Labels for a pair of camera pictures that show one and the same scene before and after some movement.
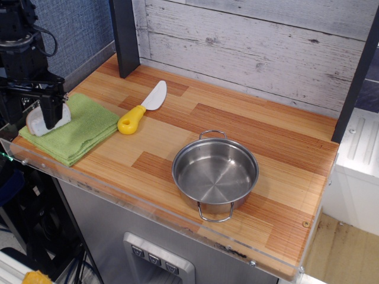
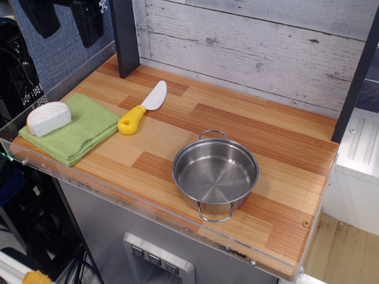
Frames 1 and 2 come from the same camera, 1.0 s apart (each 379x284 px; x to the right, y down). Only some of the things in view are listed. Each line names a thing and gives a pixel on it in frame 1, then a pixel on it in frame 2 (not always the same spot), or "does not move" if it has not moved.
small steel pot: [215, 174] does not move
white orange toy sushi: [36, 125] does not move
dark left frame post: [127, 41] does not move
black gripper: [23, 70] → [87, 12]
